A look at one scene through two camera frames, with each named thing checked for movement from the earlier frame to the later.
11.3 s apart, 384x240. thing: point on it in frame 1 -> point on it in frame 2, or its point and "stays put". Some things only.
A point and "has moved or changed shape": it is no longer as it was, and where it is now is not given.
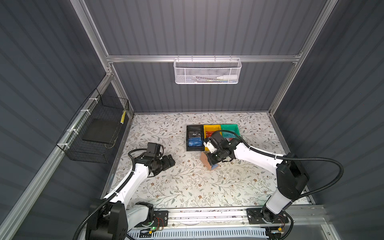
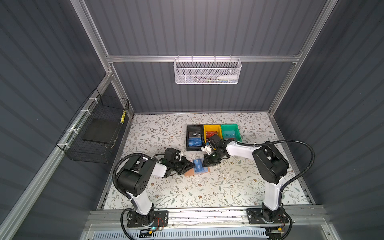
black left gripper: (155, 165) -> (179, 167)
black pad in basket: (103, 130) stays put
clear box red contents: (205, 160) has moved or changed shape
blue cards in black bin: (195, 142) stays put
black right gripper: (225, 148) stays put
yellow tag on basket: (123, 116) stays put
